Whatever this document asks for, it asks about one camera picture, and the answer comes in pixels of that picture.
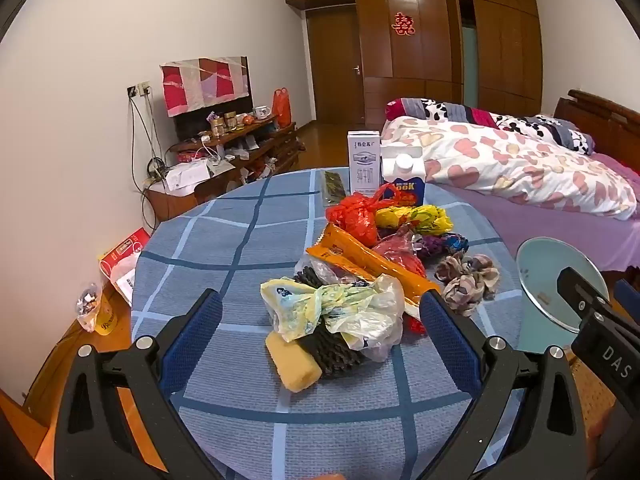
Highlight patchwork blanket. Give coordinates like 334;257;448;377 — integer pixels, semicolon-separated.
384;98;597;156

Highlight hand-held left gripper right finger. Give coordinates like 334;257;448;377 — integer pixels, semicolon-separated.
419;290;587;480

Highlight purple candy wrapper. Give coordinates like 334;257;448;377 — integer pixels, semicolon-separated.
415;232;447;259

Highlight yellow sponge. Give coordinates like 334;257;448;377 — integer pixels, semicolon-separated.
265;334;322;393

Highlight brown wooden wardrobe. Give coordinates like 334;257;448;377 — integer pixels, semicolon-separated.
282;0;543;128

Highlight pale yellow plastic bag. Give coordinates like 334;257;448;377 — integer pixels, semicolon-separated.
260;274;406;363

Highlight blue plaid tablecloth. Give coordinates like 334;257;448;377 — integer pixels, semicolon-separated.
131;166;526;480

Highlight yellow printed plastic bag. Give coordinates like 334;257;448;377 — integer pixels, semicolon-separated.
375;204;453;236

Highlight white milk carton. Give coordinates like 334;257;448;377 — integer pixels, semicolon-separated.
347;130;382;197

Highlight wooden television stand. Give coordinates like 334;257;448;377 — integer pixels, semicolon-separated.
167;115;301;196

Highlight dark green snack packet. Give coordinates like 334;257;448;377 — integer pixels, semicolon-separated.
322;170;347;206

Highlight red mesh net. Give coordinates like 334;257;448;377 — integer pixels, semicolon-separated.
404;307;427;335

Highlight orange plastic bag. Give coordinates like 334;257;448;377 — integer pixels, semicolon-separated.
272;87;292;128

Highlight wooden bed with purple sheet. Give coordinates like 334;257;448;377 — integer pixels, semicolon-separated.
382;89;640;273

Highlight red paper decoration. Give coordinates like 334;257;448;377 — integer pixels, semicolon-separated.
391;11;417;37

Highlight blue gable-top carton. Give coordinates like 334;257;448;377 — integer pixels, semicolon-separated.
380;142;427;207

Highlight black mesh net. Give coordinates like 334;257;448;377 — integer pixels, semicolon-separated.
291;266;386;380

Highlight red and white box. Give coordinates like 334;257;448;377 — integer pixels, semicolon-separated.
97;227;151;306

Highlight orange snack wrapper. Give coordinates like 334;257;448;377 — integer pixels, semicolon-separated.
306;223;443;311

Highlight heart print duvet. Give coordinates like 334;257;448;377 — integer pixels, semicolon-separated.
382;116;640;221

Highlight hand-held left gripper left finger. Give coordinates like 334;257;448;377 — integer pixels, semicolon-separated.
54;288;223;480

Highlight floral fabric scrunchie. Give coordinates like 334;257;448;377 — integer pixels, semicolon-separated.
434;252;501;317

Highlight clear plastic bag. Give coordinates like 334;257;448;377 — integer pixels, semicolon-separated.
295;255;347;287

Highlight red translucent plastic bag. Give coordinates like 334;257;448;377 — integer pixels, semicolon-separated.
372;232;429;281

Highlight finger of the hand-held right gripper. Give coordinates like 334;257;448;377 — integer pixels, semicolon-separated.
556;266;615;322
614;278;640;312

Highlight white cardboard box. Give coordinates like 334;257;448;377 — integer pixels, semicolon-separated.
165;160;211;191

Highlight small wooden cabinet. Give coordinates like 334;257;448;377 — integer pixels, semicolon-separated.
145;180;236;223

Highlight clear bag of small items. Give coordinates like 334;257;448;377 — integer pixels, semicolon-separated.
75;282;103;333

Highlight black television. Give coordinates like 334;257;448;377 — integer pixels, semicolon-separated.
172;57;253;142

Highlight hanging cables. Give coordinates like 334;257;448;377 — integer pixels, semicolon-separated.
130;94;167;231

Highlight brown wooden door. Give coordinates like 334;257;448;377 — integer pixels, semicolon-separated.
306;8;368;125

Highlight light blue plastic bucket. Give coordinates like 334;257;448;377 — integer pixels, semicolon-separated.
515;236;611;333

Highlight red and white cloth cover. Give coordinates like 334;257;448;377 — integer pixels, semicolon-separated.
160;56;250;118

